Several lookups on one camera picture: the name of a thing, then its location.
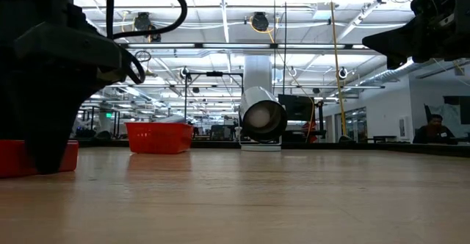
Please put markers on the long ceiling light rail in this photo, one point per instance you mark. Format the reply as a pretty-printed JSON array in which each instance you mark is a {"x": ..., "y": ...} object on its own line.
[{"x": 235, "y": 46}]

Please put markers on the red wall charger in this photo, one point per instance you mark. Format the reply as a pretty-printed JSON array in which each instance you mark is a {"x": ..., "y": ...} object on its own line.
[{"x": 11, "y": 159}]

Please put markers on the white cylinder lamp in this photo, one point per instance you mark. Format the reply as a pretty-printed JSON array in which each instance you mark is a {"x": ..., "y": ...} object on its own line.
[{"x": 262, "y": 117}]

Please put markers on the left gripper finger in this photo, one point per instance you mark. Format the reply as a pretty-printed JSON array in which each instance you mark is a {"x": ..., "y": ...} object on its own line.
[{"x": 47, "y": 126}]

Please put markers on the black aluminium table frame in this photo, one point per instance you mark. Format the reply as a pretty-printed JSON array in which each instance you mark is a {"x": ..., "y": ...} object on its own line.
[{"x": 422, "y": 149}]

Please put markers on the low black rig frame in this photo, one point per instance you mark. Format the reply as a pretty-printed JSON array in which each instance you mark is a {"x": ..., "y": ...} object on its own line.
[{"x": 117, "y": 124}]

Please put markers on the red plastic basket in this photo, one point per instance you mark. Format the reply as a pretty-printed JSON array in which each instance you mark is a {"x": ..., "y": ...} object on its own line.
[{"x": 158, "y": 139}]

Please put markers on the person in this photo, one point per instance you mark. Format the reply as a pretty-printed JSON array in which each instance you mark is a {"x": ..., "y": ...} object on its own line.
[{"x": 435, "y": 132}]

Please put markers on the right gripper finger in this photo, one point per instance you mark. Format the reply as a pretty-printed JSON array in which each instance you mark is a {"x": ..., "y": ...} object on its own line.
[
  {"x": 396, "y": 61},
  {"x": 396, "y": 40}
]

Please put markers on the black background monitor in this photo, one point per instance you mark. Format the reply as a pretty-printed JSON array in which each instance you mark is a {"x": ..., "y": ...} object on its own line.
[{"x": 297, "y": 108}]

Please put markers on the silver ventilation duct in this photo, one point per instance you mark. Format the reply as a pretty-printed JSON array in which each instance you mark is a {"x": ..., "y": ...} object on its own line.
[{"x": 396, "y": 72}]

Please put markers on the white round column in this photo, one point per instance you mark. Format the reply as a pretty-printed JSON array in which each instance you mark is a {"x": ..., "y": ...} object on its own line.
[{"x": 257, "y": 71}]

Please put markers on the black office chair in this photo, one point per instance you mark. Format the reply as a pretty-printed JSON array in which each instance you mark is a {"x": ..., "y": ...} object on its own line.
[{"x": 427, "y": 111}]

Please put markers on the dark wall screen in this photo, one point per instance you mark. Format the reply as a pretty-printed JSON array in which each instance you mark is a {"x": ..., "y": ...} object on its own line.
[{"x": 463, "y": 108}]

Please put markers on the small red background object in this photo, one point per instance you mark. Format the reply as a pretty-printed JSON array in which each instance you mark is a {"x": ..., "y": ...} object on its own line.
[{"x": 308, "y": 130}]

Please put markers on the tall black rig frame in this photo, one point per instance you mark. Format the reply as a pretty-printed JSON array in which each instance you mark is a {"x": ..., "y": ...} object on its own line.
[{"x": 214, "y": 74}]

